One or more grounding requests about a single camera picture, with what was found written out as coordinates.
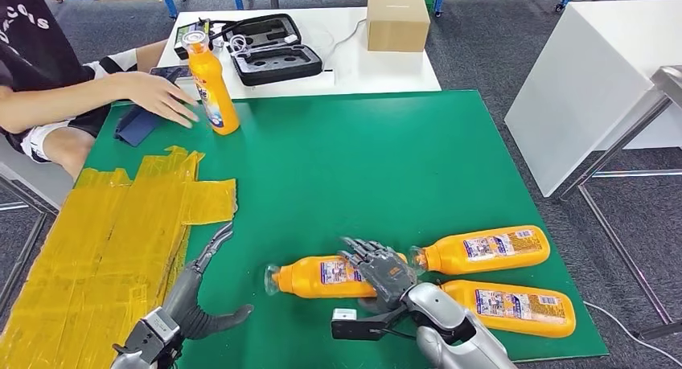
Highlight person's right hand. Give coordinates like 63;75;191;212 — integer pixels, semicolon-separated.
114;71;201;129

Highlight white coiled cable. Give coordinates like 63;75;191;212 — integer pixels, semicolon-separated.
227;33;250;55

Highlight green table mat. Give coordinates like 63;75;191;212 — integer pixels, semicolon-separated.
80;89;610;369

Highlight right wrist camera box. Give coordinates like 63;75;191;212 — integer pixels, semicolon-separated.
330;302;411;342

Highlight white floor cable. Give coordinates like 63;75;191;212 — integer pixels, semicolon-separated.
583;301;682;365

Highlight yellow taped cardboard sheet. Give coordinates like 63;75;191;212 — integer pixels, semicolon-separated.
0;145;238;369

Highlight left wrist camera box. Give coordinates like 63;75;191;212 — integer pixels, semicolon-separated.
112;306;183;365

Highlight orange detergent bottle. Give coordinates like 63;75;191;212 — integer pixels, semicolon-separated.
181;30;241;137
265;254;409;299
439;279;577;339
409;225;552;277

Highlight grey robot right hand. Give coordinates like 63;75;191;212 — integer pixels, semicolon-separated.
338;236;419;314

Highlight white side table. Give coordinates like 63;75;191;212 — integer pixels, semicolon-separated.
504;0;682;199

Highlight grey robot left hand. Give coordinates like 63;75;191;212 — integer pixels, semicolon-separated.
159;223;255;342

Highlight smartphone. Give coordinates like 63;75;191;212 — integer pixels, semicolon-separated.
150;65;194;83

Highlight brown cardboard box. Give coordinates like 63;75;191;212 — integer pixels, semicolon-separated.
366;0;432;53

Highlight grey metal bench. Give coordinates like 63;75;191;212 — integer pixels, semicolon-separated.
0;137;76;314

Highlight black handheld controller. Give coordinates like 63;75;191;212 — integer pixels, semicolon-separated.
175;18;214;61

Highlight black foam-lined case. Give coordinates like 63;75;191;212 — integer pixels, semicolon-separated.
220;13;324;88

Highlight person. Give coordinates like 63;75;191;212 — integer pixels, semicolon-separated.
0;0;201;181

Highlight metal table frame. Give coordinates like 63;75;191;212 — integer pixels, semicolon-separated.
557;65;682;341

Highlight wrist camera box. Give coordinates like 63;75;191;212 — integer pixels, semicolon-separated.
330;302;411;342
112;306;183;365

